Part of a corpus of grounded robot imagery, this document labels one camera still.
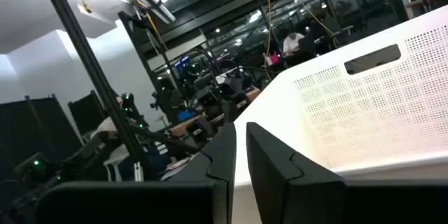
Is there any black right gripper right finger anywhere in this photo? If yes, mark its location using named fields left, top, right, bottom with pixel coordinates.
left=246, top=122, right=448, bottom=224

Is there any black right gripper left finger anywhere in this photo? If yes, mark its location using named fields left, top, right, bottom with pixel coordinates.
left=33, top=122, right=237, bottom=224

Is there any large white perforated basket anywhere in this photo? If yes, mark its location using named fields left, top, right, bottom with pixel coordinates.
left=230, top=5, right=448, bottom=224

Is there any background robot workstation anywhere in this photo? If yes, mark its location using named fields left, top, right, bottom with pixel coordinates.
left=150, top=54, right=262, bottom=137

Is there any black laptop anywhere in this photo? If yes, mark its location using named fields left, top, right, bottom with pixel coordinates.
left=297, top=34, right=318, bottom=55

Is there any person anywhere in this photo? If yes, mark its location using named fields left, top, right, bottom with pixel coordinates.
left=282, top=31, right=306, bottom=57

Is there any black partition panel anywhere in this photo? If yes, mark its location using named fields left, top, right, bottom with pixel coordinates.
left=67, top=90, right=108, bottom=137
left=0, top=94, right=84, bottom=183

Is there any yellow hanging cable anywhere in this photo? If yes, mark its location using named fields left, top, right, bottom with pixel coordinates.
left=262, top=0, right=273, bottom=80
left=279, top=0, right=335, bottom=38

